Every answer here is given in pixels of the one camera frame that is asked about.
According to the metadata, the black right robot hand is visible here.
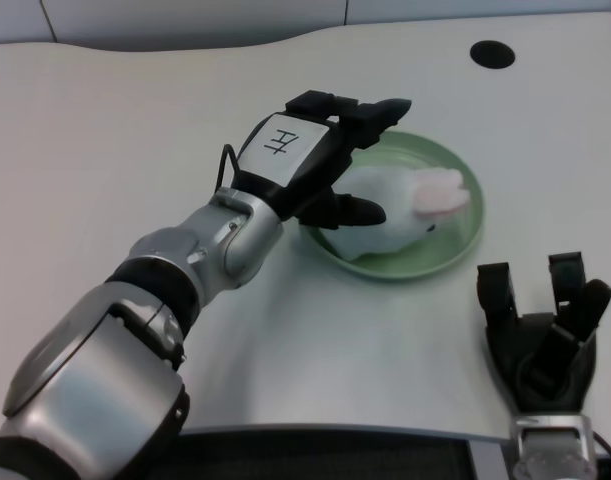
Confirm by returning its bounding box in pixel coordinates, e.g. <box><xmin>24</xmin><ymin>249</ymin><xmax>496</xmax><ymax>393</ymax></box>
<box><xmin>476</xmin><ymin>251</ymin><xmax>611</xmax><ymax>416</ymax></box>

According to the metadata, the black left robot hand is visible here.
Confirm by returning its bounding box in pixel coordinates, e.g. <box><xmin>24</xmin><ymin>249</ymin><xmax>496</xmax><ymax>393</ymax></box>
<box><xmin>230</xmin><ymin>90</ymin><xmax>413</xmax><ymax>231</ymax></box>

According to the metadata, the white rabbit doll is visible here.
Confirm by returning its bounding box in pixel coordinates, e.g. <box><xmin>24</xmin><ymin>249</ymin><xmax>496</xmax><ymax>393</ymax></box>
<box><xmin>325</xmin><ymin>165</ymin><xmax>471</xmax><ymax>263</ymax></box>

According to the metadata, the green round plate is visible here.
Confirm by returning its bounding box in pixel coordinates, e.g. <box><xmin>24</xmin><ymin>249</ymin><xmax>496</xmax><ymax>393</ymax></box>
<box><xmin>298</xmin><ymin>130</ymin><xmax>486</xmax><ymax>283</ymax></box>

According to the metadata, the black mesh robot torso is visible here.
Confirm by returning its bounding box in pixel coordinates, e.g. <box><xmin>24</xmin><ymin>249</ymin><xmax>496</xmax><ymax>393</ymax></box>
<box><xmin>167</xmin><ymin>430</ymin><xmax>511</xmax><ymax>480</ymax></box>

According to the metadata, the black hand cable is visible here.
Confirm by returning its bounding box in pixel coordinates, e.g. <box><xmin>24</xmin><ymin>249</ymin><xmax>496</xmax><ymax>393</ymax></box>
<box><xmin>213</xmin><ymin>143</ymin><xmax>242</xmax><ymax>197</ymax></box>

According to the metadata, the black table cable hole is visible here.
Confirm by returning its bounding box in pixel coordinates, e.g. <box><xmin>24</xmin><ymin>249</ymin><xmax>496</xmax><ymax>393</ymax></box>
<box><xmin>468</xmin><ymin>40</ymin><xmax>517</xmax><ymax>70</ymax></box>

